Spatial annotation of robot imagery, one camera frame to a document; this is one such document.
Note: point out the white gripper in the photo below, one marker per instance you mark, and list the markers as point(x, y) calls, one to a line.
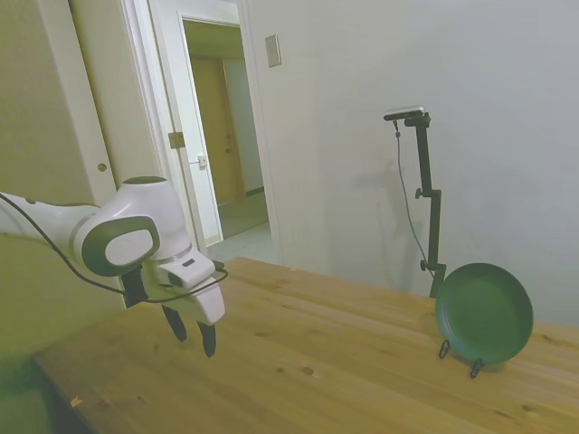
point(210, 305)

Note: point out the green plate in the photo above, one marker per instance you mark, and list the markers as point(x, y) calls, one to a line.
point(484, 312)

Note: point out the metal door latch plate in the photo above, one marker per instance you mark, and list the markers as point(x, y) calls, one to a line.
point(202, 161)

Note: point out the brass door hinge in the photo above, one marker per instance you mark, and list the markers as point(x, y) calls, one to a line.
point(176, 140)

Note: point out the wooden hallway door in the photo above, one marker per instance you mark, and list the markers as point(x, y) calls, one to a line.
point(212, 126)

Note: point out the white closet door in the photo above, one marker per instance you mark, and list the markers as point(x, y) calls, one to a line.
point(90, 113)

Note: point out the white open door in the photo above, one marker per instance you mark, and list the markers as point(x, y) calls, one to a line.
point(165, 90)

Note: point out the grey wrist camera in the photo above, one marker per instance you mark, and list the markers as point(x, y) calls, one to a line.
point(187, 271)

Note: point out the white door frame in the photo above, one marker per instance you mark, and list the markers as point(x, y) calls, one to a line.
point(260, 135)

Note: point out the black camera stand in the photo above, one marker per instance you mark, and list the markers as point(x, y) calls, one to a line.
point(425, 163)

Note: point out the beige wall switch plate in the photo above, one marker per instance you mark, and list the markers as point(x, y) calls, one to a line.
point(272, 50)

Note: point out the grey exterior camera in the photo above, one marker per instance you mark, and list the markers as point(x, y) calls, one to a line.
point(405, 113)

